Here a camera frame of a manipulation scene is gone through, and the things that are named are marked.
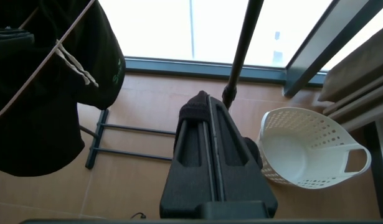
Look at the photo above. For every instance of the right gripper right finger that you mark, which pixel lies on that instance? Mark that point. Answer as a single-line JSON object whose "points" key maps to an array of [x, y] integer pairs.
{"points": [[241, 180]]}

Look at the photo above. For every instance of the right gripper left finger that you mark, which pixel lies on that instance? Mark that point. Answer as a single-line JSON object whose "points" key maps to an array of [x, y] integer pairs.
{"points": [[188, 186]]}

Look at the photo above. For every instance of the pink clothes hanger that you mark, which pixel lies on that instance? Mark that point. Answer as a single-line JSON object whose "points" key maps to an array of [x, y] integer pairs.
{"points": [[38, 68]]}

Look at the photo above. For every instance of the white laundry basket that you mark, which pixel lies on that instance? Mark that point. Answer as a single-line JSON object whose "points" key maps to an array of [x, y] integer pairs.
{"points": [[303, 155]]}

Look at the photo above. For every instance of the black clothes rack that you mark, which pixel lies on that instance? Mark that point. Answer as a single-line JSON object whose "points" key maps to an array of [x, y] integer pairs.
{"points": [[241, 46]]}

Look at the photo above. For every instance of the brown curtain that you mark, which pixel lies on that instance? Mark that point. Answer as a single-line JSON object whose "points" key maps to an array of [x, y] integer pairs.
{"points": [[356, 77]]}

